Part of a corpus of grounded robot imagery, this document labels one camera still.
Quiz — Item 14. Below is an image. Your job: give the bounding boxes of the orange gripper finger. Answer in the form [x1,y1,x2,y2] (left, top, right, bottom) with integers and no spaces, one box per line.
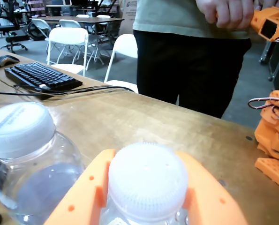
[174,150,249,225]
[43,148,117,225]

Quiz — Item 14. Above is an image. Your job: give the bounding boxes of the small clear water bottle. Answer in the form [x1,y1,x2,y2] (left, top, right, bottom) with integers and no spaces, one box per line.
[99,142,190,225]

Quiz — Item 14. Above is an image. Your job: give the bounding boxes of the vitamin water bottle white cap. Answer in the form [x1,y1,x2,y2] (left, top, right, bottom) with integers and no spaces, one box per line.
[0,102,86,225]

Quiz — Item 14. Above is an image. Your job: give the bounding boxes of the person right hand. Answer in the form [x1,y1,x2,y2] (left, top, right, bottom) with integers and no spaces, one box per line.
[196,0,255,30]

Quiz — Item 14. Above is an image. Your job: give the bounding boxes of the person left hand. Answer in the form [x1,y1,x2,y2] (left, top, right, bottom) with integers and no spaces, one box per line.
[255,0,279,10]

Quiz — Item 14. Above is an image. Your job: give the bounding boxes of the black keyboard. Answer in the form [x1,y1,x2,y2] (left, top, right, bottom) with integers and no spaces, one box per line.
[4,61,83,92]

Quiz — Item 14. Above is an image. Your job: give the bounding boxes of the person olive shirt black trousers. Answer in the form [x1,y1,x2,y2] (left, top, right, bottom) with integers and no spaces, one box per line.
[132,0,255,119]

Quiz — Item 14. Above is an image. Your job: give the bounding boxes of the black grey computer mouse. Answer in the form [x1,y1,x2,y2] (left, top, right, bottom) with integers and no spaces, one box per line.
[0,55,21,68]

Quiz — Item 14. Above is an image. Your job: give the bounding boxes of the long brown table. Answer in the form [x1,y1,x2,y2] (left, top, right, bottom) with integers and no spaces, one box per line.
[30,15,125,64]

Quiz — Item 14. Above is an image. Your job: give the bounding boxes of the printed cardboard box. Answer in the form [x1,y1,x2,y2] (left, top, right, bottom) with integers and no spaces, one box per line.
[119,0,138,35]

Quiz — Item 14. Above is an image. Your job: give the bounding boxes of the black office chair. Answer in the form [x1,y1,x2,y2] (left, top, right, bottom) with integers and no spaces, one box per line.
[0,0,29,54]

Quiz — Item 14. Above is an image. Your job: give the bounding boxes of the black keyboard cable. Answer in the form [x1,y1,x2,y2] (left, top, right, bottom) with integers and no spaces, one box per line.
[14,83,135,96]

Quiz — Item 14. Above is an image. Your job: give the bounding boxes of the striped leader servo wire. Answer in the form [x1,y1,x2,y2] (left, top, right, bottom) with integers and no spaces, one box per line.
[248,97,279,125]

